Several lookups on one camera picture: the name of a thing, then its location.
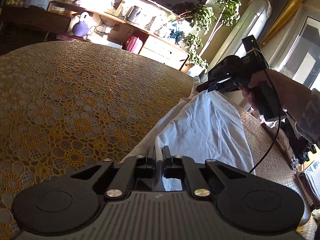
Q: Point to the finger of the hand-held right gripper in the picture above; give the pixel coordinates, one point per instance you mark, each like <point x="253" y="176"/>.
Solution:
<point x="212" y="87"/>

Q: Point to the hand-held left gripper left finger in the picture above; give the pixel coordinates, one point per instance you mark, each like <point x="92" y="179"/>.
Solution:
<point x="151" y="160"/>

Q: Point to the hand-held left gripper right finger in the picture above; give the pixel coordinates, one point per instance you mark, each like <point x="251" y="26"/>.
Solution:
<point x="167" y="160"/>

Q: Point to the white letter print t-shirt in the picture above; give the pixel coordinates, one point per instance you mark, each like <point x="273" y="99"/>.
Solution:
<point x="200" y="130"/>

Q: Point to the stack of folded clothes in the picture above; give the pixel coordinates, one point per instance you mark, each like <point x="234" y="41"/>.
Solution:
<point x="297" y="145"/>

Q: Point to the person's right hand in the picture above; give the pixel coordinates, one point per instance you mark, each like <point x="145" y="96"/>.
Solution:
<point x="275" y="80"/>

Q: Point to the white standing air conditioner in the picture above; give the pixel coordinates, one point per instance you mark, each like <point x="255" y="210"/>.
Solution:
<point x="245" y="25"/>

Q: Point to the long wooden drawer cabinet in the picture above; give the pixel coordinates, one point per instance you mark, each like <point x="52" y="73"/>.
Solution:
<point x="165" y="52"/>

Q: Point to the green potted plant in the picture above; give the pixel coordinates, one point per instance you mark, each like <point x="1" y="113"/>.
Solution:
<point x="200" y="17"/>

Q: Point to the dark figurine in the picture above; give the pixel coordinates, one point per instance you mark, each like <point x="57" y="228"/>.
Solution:
<point x="176" y="33"/>

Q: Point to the yellow curtain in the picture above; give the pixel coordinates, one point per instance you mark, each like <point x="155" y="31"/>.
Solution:
<point x="285" y="12"/>

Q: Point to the pink case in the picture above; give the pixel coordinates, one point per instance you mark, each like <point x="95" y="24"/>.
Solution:
<point x="133" y="45"/>

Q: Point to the grey kettle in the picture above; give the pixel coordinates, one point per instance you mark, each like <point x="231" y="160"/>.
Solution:
<point x="133" y="13"/>

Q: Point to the white flat device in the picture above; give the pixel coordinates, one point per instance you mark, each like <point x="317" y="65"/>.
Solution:
<point x="105" y="41"/>

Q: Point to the white retro appliance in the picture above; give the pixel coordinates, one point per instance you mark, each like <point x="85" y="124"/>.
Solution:
<point x="115" y="3"/>

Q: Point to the folded pale garment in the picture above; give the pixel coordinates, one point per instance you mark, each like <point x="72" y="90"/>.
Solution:
<point x="308" y="182"/>

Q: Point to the purple kettlebell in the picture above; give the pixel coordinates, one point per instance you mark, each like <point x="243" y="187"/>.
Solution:
<point x="80" y="26"/>

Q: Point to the cardboard box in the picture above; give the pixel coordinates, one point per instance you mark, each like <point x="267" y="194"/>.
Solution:
<point x="56" y="7"/>

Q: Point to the dark low cabinet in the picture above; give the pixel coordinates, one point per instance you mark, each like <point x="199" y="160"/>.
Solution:
<point x="30" y="22"/>

